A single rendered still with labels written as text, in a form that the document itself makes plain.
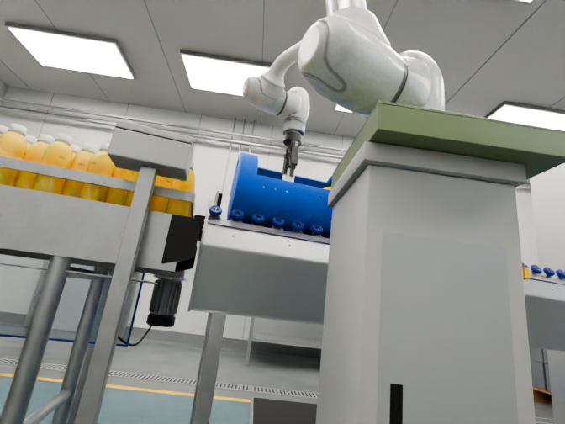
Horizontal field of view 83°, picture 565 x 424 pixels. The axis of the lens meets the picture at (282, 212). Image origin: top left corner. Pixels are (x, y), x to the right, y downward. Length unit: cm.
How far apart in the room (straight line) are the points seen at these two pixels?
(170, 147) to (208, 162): 415
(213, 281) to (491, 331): 77
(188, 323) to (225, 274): 362
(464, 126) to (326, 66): 29
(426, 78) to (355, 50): 21
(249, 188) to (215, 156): 399
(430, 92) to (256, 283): 75
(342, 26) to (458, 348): 63
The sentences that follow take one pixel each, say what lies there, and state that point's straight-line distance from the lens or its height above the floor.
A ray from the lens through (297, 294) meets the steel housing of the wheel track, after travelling 115.
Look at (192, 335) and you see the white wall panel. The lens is 468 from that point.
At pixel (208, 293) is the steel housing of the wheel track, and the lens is 110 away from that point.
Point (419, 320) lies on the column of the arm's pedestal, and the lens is 61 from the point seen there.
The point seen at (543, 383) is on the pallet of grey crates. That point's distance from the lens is 460.
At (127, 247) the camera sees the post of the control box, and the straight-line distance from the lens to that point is 90.
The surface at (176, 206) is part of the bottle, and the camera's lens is 103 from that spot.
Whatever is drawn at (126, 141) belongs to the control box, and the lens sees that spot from 95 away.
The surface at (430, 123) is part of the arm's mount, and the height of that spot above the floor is 103.
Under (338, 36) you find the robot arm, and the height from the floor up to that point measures 121.
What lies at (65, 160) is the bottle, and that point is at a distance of 114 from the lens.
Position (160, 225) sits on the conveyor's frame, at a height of 86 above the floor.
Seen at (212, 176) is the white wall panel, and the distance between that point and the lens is 498.
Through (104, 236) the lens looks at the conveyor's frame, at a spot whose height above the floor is 80.
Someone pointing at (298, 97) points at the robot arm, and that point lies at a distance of 137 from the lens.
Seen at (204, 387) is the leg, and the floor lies 41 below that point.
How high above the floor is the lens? 69
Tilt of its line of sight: 16 degrees up
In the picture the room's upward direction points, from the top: 7 degrees clockwise
